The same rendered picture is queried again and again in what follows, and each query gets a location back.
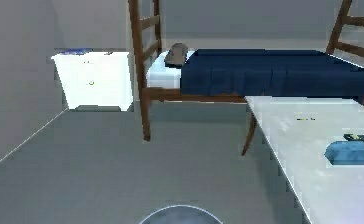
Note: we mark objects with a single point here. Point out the blue flat object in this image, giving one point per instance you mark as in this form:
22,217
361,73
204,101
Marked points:
73,51

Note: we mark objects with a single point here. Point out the white table wooden legs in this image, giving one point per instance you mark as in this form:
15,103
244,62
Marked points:
323,160

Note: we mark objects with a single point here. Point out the white chest of drawers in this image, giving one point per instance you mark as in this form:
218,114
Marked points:
95,80

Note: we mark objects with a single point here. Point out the dark flat object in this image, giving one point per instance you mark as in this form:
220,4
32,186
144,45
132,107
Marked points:
360,137

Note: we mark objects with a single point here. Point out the grey round dome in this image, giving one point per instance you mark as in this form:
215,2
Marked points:
180,216

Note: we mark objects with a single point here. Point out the wooden bunk bed blue blanket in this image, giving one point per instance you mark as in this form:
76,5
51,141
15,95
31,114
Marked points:
263,73

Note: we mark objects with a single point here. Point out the grey pillow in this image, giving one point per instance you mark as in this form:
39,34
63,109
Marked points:
176,54

